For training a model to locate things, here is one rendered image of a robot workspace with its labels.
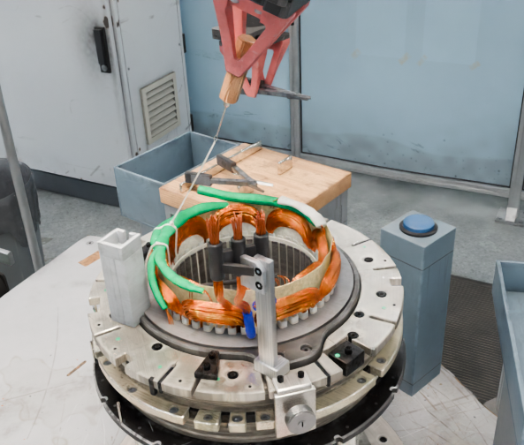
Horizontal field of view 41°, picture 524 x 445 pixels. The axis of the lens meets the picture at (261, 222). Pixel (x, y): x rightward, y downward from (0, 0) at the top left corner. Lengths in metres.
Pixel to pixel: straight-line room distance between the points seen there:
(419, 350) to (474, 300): 1.59
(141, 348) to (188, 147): 0.58
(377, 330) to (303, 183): 0.37
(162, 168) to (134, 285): 0.51
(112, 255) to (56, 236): 2.49
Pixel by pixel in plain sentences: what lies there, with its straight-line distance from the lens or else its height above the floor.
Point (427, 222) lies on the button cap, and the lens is 0.94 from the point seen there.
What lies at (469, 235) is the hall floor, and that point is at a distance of 2.99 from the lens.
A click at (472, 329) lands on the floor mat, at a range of 2.45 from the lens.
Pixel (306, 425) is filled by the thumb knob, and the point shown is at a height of 1.07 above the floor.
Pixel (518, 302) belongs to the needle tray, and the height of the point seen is 1.03.
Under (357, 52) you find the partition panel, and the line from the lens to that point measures 3.06.
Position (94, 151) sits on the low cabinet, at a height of 0.27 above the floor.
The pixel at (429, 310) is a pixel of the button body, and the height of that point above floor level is 0.92.
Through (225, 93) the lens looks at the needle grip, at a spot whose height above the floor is 1.30.
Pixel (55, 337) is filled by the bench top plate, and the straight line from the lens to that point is 1.22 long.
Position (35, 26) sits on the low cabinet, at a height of 0.81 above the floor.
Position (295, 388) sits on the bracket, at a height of 1.10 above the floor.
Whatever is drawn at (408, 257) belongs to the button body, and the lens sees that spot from 0.93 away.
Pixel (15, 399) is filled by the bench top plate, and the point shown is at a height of 0.78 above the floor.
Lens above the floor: 1.51
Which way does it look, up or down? 30 degrees down
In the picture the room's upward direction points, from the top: 3 degrees counter-clockwise
